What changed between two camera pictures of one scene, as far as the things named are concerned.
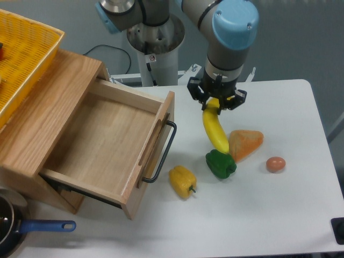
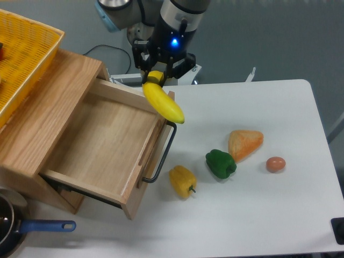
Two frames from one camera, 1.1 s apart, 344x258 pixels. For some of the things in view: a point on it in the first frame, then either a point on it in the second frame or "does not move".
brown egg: [275, 164] does not move
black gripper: [222, 90] -> [169, 42]
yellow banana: [214, 124] -> [160, 100]
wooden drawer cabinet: [30, 135] does not move
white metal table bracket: [251, 76] does not move
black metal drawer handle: [146, 180] does not move
